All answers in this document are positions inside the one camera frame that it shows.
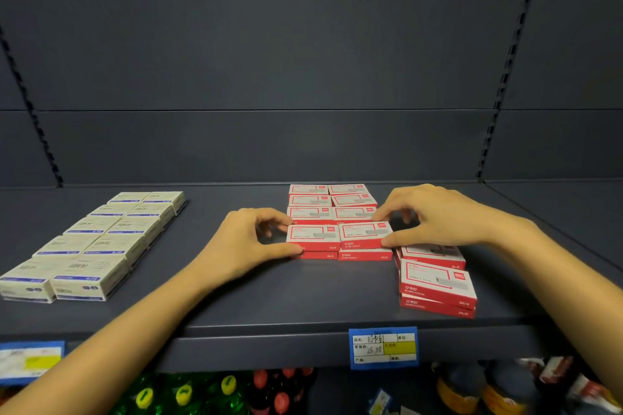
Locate person's right hand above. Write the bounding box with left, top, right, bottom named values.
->
left=371, top=184, right=529, bottom=249

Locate person's left hand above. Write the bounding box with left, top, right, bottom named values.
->
left=192, top=207, right=304, bottom=287

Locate stack of red boxes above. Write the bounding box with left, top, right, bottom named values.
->
left=286, top=184, right=478, bottom=320

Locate white blue paperclip boxes group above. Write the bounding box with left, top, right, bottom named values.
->
left=0, top=191, right=188, bottom=305

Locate dark grey metal shelf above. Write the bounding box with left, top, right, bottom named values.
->
left=0, top=0, right=623, bottom=415

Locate person's right forearm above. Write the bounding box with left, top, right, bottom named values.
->
left=486, top=220, right=623, bottom=406

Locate person's left forearm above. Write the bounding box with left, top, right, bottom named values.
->
left=0, top=261, right=215, bottom=415

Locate blue yellow price tag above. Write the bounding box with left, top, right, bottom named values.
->
left=0, top=340, right=66, bottom=386
left=348, top=326, right=420, bottom=372

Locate group of red-capped cola bottles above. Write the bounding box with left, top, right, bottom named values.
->
left=248, top=367, right=317, bottom=415

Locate group of yellow-capped green bottles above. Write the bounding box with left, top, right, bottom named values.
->
left=109, top=373, right=249, bottom=415

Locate dark sauce jug orange label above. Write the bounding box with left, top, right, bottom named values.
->
left=433, top=362, right=487, bottom=415
left=479, top=361, right=541, bottom=415

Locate loose blue yellow tag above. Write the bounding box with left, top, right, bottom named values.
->
left=368, top=388, right=393, bottom=415

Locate group of dark sauce bottles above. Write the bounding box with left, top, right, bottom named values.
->
left=515, top=356, right=623, bottom=415

